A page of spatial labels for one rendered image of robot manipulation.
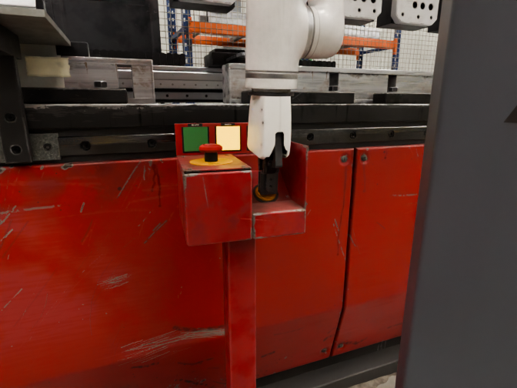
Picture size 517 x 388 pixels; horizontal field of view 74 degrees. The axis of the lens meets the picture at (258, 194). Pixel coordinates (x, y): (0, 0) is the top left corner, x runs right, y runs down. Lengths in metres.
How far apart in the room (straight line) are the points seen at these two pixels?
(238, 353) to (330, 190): 0.44
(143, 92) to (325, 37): 0.44
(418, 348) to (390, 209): 0.85
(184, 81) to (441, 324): 1.03
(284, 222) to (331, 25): 0.31
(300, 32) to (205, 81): 0.62
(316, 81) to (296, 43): 0.43
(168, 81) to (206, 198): 0.65
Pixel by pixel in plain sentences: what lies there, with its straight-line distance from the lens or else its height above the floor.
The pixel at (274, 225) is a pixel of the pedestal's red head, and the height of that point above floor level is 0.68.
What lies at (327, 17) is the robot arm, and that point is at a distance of 0.59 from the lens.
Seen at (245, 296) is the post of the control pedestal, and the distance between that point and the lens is 0.67.
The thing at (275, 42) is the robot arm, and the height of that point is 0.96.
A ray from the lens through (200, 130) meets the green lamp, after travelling 0.66.
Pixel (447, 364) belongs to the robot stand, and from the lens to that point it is 0.19.
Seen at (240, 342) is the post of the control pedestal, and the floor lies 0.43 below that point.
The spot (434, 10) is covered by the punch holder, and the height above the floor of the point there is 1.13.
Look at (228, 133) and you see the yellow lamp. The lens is 0.67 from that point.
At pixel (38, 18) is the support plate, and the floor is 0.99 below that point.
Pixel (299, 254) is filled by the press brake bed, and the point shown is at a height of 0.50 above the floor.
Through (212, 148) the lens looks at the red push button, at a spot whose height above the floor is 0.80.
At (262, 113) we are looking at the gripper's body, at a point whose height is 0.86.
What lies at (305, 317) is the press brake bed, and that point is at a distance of 1.01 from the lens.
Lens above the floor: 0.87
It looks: 15 degrees down
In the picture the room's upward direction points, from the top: straight up
